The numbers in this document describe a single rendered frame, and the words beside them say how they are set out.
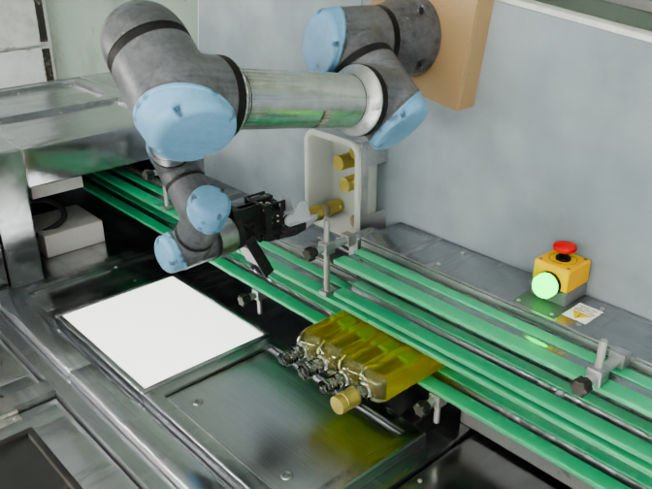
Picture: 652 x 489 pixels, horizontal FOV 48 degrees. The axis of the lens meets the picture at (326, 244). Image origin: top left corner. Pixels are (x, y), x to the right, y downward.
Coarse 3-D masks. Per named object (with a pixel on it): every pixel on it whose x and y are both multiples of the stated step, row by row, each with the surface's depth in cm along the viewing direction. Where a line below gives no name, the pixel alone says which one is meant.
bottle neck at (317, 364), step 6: (312, 360) 136; (318, 360) 136; (324, 360) 137; (300, 366) 135; (306, 366) 134; (312, 366) 135; (318, 366) 136; (324, 366) 136; (300, 372) 136; (306, 372) 134; (312, 372) 135; (318, 372) 136; (306, 378) 134
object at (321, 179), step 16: (320, 144) 165; (336, 144) 166; (352, 144) 152; (320, 160) 166; (320, 176) 168; (336, 176) 169; (320, 192) 170; (336, 192) 171; (352, 192) 167; (352, 208) 168; (320, 224) 167; (336, 224) 166
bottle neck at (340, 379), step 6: (342, 372) 133; (324, 378) 132; (330, 378) 132; (336, 378) 132; (342, 378) 132; (318, 384) 132; (324, 384) 130; (330, 384) 130; (336, 384) 131; (342, 384) 132; (324, 390) 132; (330, 390) 130; (336, 390) 132
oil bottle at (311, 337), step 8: (344, 312) 149; (328, 320) 147; (336, 320) 147; (344, 320) 146; (352, 320) 146; (360, 320) 147; (312, 328) 144; (320, 328) 144; (328, 328) 144; (336, 328) 144; (344, 328) 144; (304, 336) 142; (312, 336) 141; (320, 336) 141; (328, 336) 142; (304, 344) 141; (312, 344) 140; (312, 352) 141
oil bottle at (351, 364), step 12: (384, 336) 142; (360, 348) 138; (372, 348) 138; (384, 348) 138; (348, 360) 134; (360, 360) 134; (372, 360) 134; (348, 372) 133; (360, 372) 133; (348, 384) 134
